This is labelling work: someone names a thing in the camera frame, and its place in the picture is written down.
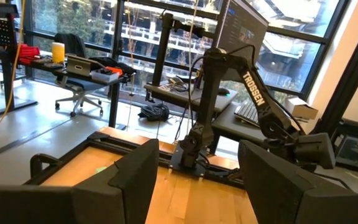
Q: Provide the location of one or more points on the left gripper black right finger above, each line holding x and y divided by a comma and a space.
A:
291, 202

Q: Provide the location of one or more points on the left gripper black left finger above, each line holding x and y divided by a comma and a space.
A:
89, 205

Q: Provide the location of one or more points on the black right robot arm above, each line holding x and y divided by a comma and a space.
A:
253, 90

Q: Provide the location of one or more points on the black equipment cart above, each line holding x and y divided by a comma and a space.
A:
353, 127

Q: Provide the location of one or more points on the cardboard box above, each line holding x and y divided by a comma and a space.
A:
300, 109

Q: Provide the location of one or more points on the black keyboard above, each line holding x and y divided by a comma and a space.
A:
247, 113

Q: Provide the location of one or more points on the black desk with keyboard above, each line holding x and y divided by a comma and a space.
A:
228, 124

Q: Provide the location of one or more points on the black computer mouse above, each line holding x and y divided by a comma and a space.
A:
224, 91

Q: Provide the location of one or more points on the white tray with orange parts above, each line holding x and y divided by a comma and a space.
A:
104, 76

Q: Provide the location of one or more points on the black desk with monitor pole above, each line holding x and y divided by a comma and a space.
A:
172, 96

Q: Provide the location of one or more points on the black computer monitor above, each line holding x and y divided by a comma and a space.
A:
244, 31

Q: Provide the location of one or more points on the silver case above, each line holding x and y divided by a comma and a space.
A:
78, 67

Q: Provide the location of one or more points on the yellow cylindrical container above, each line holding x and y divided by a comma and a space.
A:
58, 53

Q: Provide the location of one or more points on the black office chair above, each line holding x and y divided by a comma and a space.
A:
70, 43

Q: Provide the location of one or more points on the red plastic item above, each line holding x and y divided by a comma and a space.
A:
30, 53

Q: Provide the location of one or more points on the black monitor pole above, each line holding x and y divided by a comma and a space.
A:
163, 46

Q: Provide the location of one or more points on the black aluminium table frame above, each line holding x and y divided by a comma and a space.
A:
110, 143

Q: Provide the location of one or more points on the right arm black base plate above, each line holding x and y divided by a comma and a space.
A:
179, 168

